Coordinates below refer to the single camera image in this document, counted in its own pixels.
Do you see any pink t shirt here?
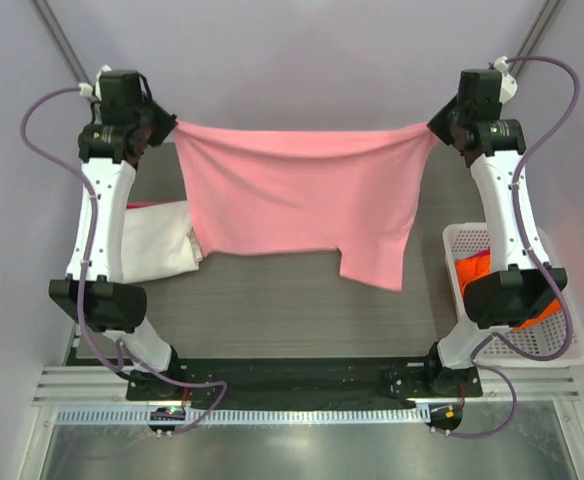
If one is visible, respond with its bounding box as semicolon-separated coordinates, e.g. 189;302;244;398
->
173;122;437;291

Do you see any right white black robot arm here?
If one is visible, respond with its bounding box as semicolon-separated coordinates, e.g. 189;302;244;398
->
420;68;567;396

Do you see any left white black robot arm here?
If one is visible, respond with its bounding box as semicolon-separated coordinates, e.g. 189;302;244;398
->
48;66;185;400

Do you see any folded red t shirt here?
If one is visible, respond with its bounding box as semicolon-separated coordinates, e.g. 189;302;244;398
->
126;202;160;209

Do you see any folded white t shirt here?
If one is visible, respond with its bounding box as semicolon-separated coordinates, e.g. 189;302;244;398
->
122;200;203;284

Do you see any orange t shirt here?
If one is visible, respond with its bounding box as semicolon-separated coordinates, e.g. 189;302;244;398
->
455;249;561;330

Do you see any white perforated plastic basket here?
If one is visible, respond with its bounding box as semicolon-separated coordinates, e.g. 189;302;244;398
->
442;222;584;368

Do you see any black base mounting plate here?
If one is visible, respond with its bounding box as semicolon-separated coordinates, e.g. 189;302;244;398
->
124;356;483;411

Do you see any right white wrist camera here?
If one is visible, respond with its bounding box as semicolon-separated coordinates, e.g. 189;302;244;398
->
491;56;518;105

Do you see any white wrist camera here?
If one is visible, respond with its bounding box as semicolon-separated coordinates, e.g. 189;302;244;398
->
491;56;518;105
78;65;112;101

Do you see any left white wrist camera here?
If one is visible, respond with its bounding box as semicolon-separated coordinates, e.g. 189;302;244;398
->
78;65;112;101

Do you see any right aluminium frame post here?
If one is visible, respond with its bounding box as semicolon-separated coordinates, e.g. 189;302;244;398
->
515;0;566;57

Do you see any aluminium frame post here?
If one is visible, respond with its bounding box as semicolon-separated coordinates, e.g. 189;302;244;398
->
29;0;89;83
515;0;566;57

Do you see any left aluminium frame post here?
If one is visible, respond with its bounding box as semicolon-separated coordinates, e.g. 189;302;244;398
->
29;0;89;83

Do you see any white slotted cable duct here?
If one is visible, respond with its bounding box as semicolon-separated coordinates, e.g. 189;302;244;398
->
56;404;430;427

